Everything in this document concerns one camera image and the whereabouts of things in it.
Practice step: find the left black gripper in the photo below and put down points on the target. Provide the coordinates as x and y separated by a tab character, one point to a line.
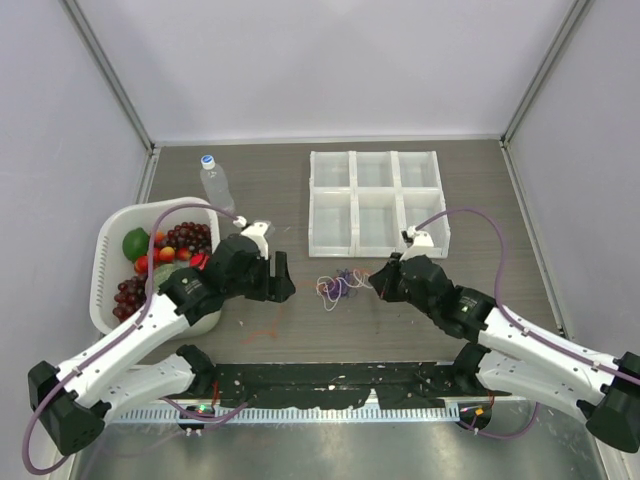
278	287

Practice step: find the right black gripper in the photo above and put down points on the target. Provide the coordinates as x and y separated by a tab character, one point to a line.
383	281

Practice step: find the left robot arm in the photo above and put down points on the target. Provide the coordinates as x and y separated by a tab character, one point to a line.
75	400

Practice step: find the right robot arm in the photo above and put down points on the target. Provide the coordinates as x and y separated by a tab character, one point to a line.
515	356

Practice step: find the white six-compartment organizer tray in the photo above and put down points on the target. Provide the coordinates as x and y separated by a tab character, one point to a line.
360	203

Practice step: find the red apple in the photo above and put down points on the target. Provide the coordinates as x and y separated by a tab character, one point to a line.
199	261

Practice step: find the purple grape bunch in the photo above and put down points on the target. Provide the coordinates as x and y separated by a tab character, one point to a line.
186	237

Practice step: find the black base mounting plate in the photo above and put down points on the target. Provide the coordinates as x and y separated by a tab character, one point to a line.
337	386

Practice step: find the green melon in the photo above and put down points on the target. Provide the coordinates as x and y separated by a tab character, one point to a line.
162	274

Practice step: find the clear plastic water bottle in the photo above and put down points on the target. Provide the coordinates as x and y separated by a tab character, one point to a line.
215	184

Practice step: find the dark red grape bunch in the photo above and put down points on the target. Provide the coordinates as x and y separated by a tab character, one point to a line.
130	297

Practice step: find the green lime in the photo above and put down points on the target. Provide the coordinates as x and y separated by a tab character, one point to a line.
135	244

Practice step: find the white fruit basket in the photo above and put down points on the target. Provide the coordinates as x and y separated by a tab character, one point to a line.
111	266

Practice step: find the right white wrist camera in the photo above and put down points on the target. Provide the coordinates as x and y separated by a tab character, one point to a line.
418	243

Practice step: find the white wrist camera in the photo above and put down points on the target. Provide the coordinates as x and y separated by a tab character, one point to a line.
258	231
418	243

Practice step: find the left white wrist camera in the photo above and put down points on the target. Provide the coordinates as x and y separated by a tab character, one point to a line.
258	231

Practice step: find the white slotted cable duct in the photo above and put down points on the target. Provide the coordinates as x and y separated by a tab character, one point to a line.
161	413

